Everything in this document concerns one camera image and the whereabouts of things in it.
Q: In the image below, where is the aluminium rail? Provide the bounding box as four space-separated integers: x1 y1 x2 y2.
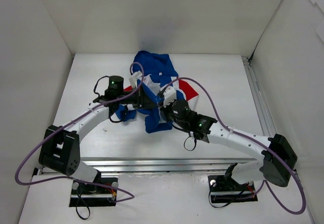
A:
85 159 253 175
241 55 316 224

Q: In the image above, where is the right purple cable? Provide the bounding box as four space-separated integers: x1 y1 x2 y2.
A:
158 77 307 214

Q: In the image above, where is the aluminium right side rail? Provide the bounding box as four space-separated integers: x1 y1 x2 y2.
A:
241 55 316 224

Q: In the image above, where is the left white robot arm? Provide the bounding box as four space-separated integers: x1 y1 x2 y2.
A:
38 71 157 194

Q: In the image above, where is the blue white red jacket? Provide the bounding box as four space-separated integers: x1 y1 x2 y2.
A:
115 50 199 135

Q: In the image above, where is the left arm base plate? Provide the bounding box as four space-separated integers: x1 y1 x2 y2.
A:
69 180 117 207

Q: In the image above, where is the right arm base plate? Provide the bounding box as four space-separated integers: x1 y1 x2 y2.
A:
208 175 260 209

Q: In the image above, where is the aluminium front rail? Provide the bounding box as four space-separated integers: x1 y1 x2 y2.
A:
85 159 253 175

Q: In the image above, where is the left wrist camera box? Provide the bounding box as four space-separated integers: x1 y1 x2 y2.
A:
129 71 142 89

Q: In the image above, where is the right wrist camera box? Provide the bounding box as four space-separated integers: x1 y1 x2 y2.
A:
157 85 177 107

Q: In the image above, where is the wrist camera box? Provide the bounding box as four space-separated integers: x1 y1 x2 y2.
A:
157 85 177 107
129 71 142 89

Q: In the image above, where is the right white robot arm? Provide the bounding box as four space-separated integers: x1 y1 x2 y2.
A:
158 99 298 190

